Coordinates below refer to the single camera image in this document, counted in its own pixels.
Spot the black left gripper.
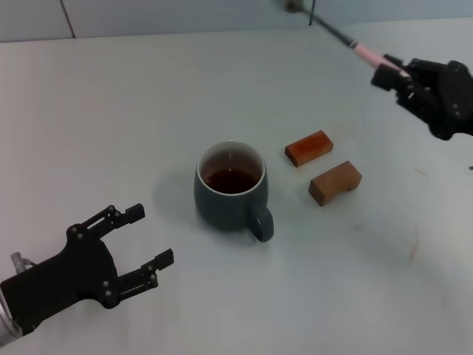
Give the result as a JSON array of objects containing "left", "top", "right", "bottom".
[{"left": 0, "top": 203, "right": 175, "bottom": 327}]

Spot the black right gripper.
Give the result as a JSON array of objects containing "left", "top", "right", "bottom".
[{"left": 370, "top": 53, "right": 473, "bottom": 141}]

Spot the pink handled metal spoon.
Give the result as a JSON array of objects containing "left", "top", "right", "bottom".
[{"left": 285, "top": 0, "right": 412, "bottom": 78}]

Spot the grey ceramic mug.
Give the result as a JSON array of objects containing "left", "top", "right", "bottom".
[{"left": 193, "top": 139, "right": 276, "bottom": 244}]

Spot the reddish flat wooden block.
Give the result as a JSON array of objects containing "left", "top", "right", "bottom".
[{"left": 284, "top": 129, "right": 336, "bottom": 169}]

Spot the dark brown coffee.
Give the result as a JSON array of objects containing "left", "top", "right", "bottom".
[{"left": 203, "top": 168, "right": 259, "bottom": 195}]

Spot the light arched wooden block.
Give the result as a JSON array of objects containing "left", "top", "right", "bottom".
[{"left": 308, "top": 160, "right": 363, "bottom": 207}]

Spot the left gripper cable with plug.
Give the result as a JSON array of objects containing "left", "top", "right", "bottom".
[{"left": 10, "top": 251, "right": 37, "bottom": 274}]

